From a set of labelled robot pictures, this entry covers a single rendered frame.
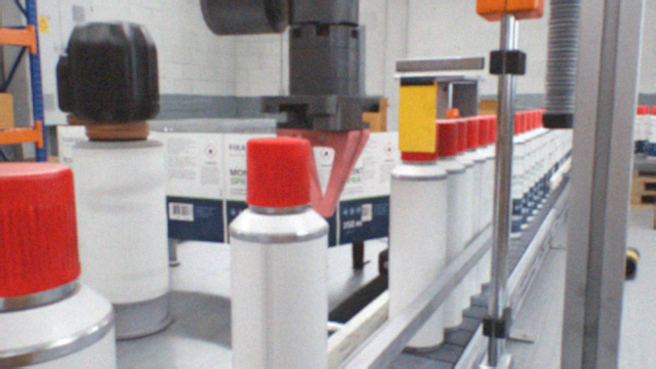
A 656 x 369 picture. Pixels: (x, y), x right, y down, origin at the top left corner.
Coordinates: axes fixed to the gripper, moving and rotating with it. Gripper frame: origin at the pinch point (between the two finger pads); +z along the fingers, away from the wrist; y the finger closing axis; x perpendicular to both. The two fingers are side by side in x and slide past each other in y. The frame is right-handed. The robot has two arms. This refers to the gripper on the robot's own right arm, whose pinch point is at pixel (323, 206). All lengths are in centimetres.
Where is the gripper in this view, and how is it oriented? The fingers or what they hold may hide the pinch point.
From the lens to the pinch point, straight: 49.1
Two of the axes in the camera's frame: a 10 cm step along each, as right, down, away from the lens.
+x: 9.0, 0.5, -4.2
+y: -4.3, 1.1, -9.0
